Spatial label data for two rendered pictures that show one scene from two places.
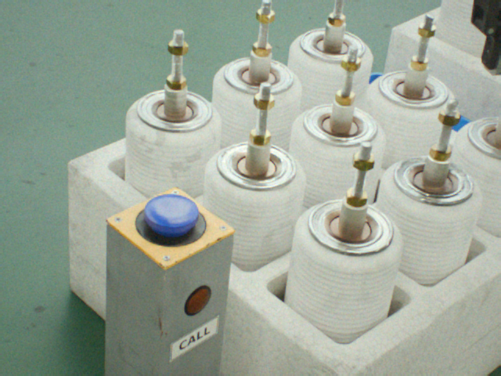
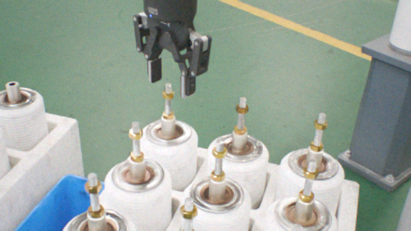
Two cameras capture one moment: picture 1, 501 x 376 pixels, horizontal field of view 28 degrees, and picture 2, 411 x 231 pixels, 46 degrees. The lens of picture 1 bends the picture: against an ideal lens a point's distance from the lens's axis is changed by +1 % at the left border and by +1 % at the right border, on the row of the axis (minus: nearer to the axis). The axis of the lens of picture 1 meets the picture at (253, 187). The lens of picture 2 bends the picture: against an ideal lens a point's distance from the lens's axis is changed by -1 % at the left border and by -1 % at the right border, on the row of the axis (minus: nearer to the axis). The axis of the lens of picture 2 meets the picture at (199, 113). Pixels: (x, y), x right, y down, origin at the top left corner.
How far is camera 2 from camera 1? 1.16 m
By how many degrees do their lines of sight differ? 89
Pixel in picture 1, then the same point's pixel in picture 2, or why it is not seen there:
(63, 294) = not seen: outside the picture
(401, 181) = (252, 156)
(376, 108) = (166, 192)
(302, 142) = (247, 210)
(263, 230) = not seen: hidden behind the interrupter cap
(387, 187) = (258, 163)
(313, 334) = (347, 199)
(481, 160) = (195, 139)
